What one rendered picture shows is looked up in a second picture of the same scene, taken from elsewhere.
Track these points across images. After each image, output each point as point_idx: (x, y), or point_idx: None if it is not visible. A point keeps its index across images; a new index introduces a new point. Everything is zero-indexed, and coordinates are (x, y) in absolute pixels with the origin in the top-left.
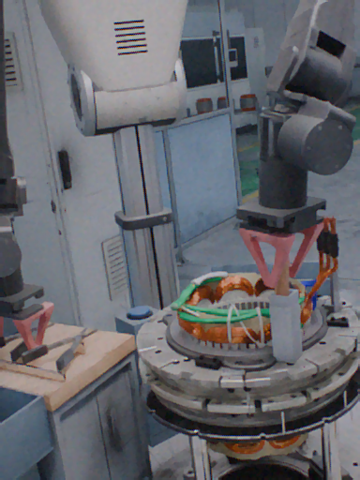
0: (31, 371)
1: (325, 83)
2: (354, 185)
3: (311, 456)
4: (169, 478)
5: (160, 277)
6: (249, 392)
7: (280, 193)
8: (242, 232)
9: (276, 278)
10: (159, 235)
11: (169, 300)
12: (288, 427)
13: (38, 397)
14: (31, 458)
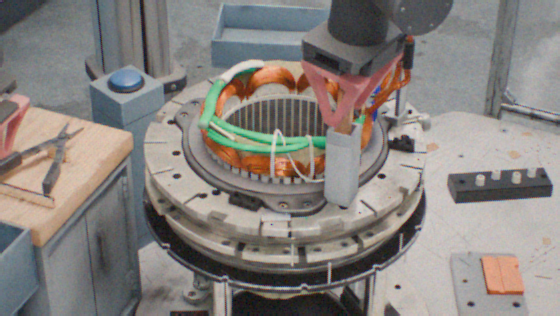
0: (4, 190)
1: None
2: None
3: None
4: (164, 300)
5: (146, 12)
6: (293, 238)
7: (358, 29)
8: (305, 66)
9: (339, 120)
10: None
11: (156, 42)
12: (333, 277)
13: (25, 232)
14: (16, 303)
